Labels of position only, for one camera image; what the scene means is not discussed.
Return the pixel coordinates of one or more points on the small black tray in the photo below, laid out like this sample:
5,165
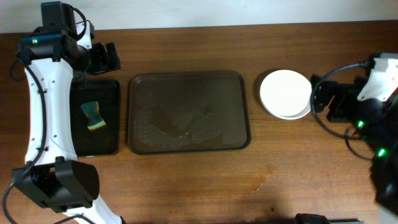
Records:
102,141

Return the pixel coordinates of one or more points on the white plate bottom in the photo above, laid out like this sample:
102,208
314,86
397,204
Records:
282,88

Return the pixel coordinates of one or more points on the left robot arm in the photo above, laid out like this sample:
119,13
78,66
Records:
52,176

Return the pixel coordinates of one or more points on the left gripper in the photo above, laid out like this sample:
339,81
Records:
98,58

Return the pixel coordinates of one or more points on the green yellow sponge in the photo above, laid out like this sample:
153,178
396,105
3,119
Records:
92,112

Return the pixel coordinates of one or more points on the pale grey plate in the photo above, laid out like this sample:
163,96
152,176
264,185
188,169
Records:
290,113

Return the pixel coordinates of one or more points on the large brown serving tray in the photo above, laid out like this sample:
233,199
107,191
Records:
185,112

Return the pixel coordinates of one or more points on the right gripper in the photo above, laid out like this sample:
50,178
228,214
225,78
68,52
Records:
336,101

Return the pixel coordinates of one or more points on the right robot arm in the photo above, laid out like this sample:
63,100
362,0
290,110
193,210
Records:
380,136

